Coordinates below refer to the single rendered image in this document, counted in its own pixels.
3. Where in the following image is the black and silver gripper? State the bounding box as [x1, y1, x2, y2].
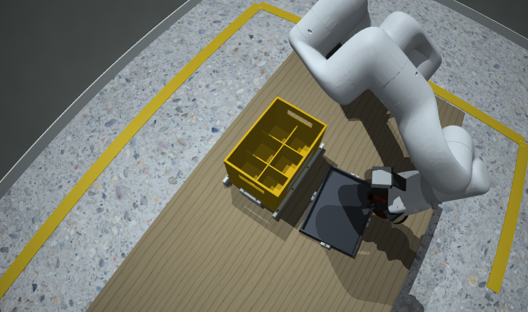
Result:
[366, 170, 432, 222]

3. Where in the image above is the brown bottle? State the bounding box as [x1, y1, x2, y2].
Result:
[367, 192, 408, 224]

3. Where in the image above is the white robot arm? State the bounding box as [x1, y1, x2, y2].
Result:
[289, 0, 490, 210]

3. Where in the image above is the yellow divided crate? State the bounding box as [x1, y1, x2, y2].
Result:
[224, 97, 327, 212]

